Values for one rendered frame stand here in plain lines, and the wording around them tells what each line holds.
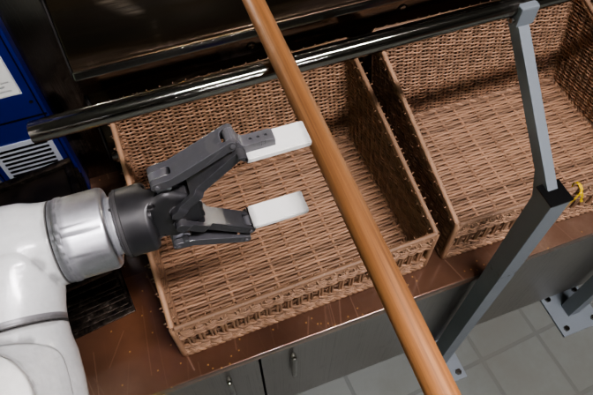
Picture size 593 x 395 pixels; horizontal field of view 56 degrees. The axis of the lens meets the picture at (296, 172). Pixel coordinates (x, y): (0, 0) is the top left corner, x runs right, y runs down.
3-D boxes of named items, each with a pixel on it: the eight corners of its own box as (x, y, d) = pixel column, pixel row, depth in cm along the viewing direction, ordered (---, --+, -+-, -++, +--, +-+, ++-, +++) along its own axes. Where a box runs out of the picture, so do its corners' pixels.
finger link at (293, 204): (254, 226, 67) (254, 229, 67) (309, 209, 68) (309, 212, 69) (246, 205, 68) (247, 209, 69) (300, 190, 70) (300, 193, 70)
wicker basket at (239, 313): (131, 175, 137) (98, 99, 114) (341, 112, 149) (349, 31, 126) (180, 362, 111) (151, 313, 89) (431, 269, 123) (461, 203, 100)
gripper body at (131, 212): (99, 175, 58) (187, 151, 60) (120, 216, 65) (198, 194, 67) (110, 235, 54) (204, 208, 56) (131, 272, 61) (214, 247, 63)
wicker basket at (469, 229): (356, 107, 150) (366, 26, 127) (538, 59, 160) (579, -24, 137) (439, 264, 124) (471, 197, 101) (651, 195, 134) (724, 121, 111)
